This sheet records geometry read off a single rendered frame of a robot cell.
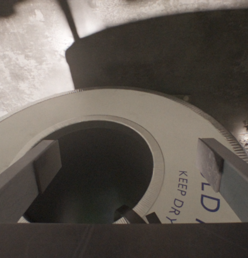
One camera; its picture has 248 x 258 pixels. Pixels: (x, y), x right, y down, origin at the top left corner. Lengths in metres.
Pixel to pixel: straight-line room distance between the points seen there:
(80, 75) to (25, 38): 0.42
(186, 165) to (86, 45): 0.96
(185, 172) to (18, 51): 1.32
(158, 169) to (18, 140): 0.60
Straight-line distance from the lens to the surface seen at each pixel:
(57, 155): 0.17
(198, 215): 0.58
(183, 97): 1.36
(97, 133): 0.92
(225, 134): 0.83
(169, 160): 0.67
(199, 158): 0.16
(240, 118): 1.61
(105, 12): 1.22
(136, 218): 0.53
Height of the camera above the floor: 1.18
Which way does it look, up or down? 49 degrees down
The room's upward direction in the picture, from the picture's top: 169 degrees counter-clockwise
